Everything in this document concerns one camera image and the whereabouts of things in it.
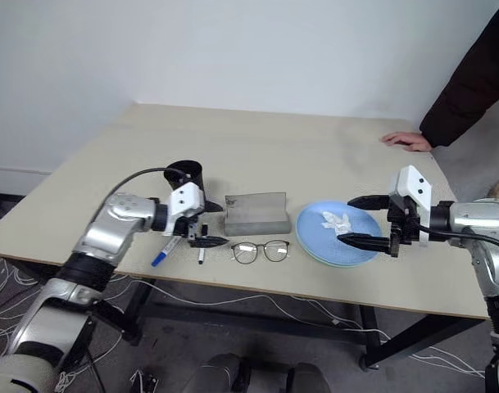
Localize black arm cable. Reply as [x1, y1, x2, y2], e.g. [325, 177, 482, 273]
[93, 166, 193, 218]
[415, 227, 499, 253]

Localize white marker with blue cap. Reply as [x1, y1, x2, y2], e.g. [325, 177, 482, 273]
[151, 236, 183, 269]

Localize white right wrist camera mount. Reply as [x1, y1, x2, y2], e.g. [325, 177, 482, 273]
[387, 165, 433, 243]

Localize dark rounded shape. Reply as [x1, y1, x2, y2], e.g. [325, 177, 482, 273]
[190, 353, 252, 393]

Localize white marker with black cap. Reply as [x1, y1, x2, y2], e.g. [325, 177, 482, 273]
[197, 223, 210, 265]

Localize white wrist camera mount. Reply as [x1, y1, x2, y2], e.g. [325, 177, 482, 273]
[162, 183, 206, 237]
[387, 165, 433, 243]

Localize white floor cable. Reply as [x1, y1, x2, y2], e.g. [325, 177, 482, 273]
[105, 273, 487, 380]

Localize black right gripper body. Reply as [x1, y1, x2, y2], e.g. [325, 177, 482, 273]
[386, 196, 421, 259]

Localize black metal table frame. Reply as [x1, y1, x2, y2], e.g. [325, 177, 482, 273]
[11, 257, 488, 370]

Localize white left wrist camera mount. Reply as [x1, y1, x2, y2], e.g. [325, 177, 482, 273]
[162, 183, 206, 237]

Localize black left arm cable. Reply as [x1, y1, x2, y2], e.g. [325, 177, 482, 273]
[93, 166, 193, 218]

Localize light blue plate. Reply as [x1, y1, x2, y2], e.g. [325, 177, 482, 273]
[295, 199, 383, 265]
[296, 231, 359, 269]

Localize open grey glasses case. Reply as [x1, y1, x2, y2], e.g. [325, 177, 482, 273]
[224, 191, 293, 237]

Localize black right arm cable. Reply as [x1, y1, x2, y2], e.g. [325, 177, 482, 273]
[415, 227, 499, 253]

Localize crumpled white paper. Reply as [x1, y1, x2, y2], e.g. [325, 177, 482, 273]
[320, 210, 353, 236]

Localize person's bare hand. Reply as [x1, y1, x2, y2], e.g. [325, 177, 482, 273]
[380, 130, 433, 153]

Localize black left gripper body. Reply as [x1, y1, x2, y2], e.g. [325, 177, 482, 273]
[175, 209, 211, 249]

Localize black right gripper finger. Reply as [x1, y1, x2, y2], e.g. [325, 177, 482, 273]
[335, 233, 392, 255]
[347, 195, 392, 212]

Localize thin dark-framed glasses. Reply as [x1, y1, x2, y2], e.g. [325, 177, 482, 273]
[230, 239, 292, 265]

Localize black cup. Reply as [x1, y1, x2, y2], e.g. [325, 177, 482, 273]
[163, 160, 204, 206]

